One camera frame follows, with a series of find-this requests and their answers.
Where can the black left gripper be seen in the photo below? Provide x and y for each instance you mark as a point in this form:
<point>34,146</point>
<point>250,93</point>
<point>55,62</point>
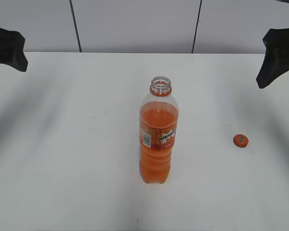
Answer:
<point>11,50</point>

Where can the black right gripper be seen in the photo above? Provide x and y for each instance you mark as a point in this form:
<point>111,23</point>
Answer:
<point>276,60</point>

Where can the orange bottle cap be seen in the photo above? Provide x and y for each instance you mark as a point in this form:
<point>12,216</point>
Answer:
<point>240,140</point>

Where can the orange soda bottle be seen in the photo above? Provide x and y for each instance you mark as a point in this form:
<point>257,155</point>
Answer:
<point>157,130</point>

